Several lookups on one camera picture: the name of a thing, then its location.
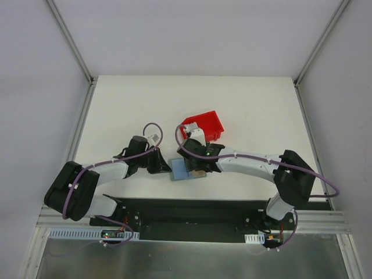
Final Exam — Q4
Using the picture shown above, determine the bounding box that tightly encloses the red plastic bin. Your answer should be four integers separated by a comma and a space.
181, 110, 224, 142

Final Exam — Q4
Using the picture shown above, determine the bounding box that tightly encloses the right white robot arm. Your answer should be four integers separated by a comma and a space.
177, 139, 315, 230

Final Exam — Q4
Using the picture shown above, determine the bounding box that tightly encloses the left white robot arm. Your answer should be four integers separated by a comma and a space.
44, 134, 171, 226

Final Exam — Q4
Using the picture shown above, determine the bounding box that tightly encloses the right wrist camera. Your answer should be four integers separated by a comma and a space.
185, 126, 206, 146

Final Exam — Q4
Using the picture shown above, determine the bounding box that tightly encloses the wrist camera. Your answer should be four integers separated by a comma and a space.
185, 126, 206, 146
147, 134, 160, 146

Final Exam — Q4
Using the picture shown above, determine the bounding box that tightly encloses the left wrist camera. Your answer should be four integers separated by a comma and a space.
147, 134, 160, 146

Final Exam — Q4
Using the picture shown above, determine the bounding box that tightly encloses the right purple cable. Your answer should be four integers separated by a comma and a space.
174, 124, 340, 256

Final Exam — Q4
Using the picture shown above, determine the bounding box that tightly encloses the purple cable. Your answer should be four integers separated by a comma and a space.
174, 124, 340, 256
46, 122, 164, 258

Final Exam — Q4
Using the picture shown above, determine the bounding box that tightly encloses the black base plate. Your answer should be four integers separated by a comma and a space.
89, 198, 295, 243

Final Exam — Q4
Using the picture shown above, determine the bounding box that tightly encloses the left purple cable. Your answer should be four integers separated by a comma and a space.
46, 122, 164, 258

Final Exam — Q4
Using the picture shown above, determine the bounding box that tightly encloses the left aluminium frame post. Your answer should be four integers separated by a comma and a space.
44, 0, 95, 85

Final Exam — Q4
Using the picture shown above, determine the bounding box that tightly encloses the aluminium frame post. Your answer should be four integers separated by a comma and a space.
294, 0, 352, 88
44, 0, 95, 85

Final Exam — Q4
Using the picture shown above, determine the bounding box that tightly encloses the right white cable duct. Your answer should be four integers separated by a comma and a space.
244, 234, 265, 245

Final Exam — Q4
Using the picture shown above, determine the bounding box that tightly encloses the white cable duct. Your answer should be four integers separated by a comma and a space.
49, 228, 140, 241
244, 234, 265, 245

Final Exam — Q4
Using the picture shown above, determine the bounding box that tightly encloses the left white cable duct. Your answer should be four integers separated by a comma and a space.
49, 228, 140, 241

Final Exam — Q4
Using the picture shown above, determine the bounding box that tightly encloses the right aluminium frame post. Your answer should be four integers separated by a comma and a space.
294, 0, 352, 88

